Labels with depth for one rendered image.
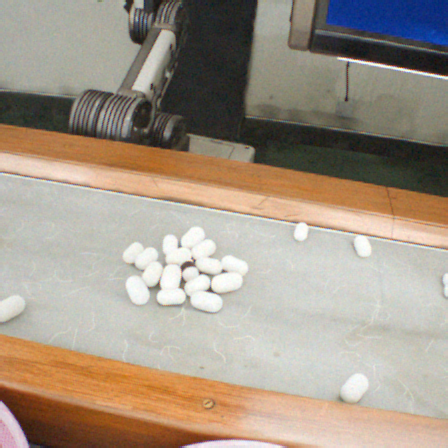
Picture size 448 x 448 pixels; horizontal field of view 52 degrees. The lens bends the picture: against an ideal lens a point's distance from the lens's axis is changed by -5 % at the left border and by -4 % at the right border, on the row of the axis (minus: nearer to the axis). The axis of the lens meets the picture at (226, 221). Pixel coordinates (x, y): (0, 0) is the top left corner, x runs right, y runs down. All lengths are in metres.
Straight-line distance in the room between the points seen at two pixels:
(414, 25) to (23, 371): 0.41
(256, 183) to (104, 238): 0.24
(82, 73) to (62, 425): 2.39
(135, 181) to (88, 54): 2.01
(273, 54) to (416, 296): 2.03
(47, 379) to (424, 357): 0.38
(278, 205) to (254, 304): 0.19
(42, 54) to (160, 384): 2.47
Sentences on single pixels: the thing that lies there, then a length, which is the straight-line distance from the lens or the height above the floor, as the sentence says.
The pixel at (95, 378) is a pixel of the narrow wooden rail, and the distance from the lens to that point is 0.44.
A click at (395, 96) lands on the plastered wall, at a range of 2.69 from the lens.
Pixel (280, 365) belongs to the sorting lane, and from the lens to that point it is 0.49.
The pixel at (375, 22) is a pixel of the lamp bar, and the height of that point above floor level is 1.07.
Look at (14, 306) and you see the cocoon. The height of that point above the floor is 0.76.
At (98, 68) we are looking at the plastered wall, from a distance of 2.69.
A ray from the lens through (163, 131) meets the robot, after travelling 1.15.
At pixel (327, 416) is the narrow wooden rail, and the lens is 0.44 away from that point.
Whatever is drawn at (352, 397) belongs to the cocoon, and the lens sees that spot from 0.47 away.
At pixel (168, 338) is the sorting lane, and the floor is 0.74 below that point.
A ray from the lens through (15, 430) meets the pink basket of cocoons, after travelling 0.42.
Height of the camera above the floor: 1.12
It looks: 35 degrees down
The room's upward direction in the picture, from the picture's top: 7 degrees clockwise
